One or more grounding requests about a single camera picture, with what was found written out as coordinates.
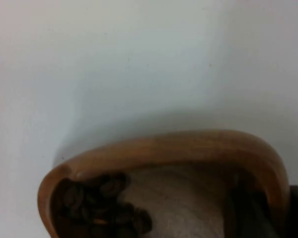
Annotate dark wooden cup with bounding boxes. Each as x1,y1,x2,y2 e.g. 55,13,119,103
37,128,292,238

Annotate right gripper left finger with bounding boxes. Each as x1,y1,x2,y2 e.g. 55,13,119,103
224,180,276,238

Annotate coffee beans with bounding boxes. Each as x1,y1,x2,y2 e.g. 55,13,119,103
55,173,154,238

